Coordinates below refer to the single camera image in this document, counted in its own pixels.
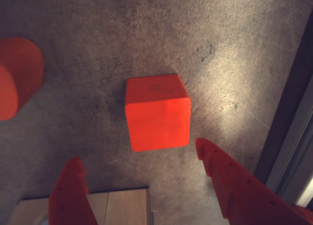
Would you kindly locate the red wooden cube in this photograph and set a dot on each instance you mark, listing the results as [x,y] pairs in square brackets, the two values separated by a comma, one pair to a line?
[159,117]

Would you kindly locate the aluminium profile rail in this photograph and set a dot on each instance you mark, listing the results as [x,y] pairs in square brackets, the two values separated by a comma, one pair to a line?
[293,149]

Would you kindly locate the wooden shape sorter box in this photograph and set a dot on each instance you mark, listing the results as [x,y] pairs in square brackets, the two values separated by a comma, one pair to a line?
[122,208]

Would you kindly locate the orange rounded triangle block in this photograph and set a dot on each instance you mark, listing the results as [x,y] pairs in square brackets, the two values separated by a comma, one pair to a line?
[19,75]

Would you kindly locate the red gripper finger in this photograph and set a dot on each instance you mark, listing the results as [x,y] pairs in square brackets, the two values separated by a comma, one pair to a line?
[239,186]
[71,198]

